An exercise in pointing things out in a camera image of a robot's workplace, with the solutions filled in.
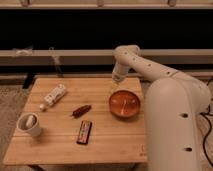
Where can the dark candy bar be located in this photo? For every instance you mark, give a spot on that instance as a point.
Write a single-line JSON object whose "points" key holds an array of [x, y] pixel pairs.
{"points": [[84, 132]]}

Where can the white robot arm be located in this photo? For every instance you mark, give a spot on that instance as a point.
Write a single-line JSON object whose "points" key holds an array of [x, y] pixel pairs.
{"points": [[172, 102]]}

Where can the wooden table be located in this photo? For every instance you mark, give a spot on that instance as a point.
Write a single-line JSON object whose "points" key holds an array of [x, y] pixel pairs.
{"points": [[77, 126]]}

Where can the white plastic bottle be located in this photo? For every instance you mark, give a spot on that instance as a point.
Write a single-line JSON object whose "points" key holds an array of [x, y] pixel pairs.
{"points": [[53, 97]]}

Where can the dried red chili pepper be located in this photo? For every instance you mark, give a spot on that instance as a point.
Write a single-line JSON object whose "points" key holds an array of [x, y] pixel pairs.
{"points": [[81, 111]]}

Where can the orange ceramic bowl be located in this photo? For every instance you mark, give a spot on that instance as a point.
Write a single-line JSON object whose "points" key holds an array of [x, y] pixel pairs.
{"points": [[124, 104]]}

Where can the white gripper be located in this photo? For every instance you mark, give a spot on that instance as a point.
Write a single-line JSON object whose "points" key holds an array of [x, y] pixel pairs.
{"points": [[119, 73]]}

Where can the white object inside cup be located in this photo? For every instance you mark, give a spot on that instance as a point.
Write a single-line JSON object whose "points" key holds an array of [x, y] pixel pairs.
{"points": [[30, 121]]}

